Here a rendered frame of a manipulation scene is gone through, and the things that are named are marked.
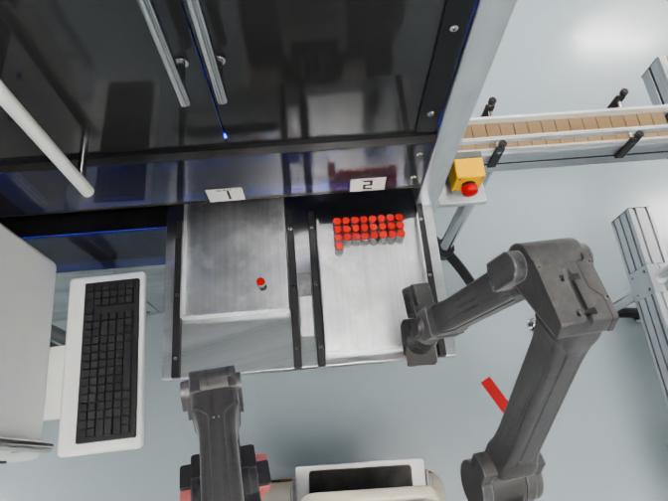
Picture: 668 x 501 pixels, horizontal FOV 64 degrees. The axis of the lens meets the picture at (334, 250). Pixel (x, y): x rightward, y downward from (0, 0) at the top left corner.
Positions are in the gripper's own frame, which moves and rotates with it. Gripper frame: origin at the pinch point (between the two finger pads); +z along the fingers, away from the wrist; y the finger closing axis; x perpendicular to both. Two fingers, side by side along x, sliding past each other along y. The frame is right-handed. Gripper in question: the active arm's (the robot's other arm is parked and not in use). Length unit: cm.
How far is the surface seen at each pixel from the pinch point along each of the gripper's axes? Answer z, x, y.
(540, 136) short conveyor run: -6, -40, 52
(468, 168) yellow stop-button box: -12.2, -17.0, 40.1
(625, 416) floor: 90, -94, -16
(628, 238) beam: 40, -84, 39
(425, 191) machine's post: -5.3, -7.5, 38.2
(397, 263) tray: 2.5, 0.8, 22.3
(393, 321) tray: 2.3, 3.6, 7.5
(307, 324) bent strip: 2.4, 24.4, 8.4
